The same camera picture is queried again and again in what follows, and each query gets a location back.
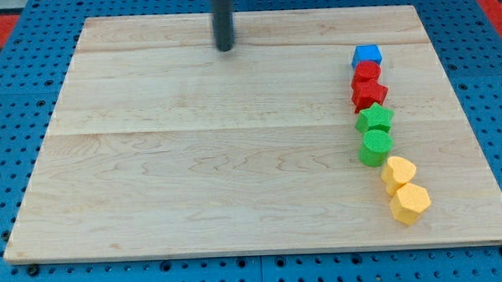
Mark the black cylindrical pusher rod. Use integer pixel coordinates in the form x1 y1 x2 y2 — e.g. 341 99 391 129
212 0 234 53

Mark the green cylinder block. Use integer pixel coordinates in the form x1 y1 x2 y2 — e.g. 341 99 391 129
359 130 393 167

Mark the red star block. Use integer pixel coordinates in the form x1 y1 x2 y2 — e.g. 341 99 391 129
351 79 388 113

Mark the yellow hexagon block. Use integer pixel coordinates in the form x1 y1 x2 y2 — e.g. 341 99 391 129
389 183 432 225

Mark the yellow heart block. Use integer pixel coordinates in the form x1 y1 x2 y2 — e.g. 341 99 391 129
380 156 417 197

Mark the green star block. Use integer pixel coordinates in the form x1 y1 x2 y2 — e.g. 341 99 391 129
355 103 394 134

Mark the blue block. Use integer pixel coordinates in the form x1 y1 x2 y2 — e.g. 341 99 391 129
351 44 383 69

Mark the wooden board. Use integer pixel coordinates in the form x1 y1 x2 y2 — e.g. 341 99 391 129
4 6 502 264

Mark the red cylinder block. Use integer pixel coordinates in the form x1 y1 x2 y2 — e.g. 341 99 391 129
351 60 382 89

